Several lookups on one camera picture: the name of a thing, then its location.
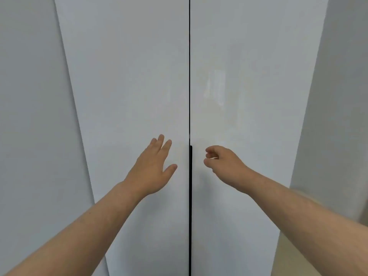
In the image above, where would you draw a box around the person's left hand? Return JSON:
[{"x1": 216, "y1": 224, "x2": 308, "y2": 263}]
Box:
[{"x1": 124, "y1": 134, "x2": 178, "y2": 198}]

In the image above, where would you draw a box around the white refrigerator door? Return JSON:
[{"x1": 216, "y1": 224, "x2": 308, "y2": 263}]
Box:
[
  {"x1": 54, "y1": 0, "x2": 190, "y2": 276},
  {"x1": 190, "y1": 0, "x2": 330, "y2": 276}
]

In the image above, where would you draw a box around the person's right hand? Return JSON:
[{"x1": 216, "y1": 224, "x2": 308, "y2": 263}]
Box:
[{"x1": 204, "y1": 145, "x2": 253, "y2": 195}]

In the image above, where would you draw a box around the person's right forearm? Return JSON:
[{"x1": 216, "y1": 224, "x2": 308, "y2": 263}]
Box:
[{"x1": 247, "y1": 169, "x2": 368, "y2": 276}]

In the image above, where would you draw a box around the person's left forearm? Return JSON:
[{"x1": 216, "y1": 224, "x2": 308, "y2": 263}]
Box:
[{"x1": 4, "y1": 181, "x2": 144, "y2": 276}]

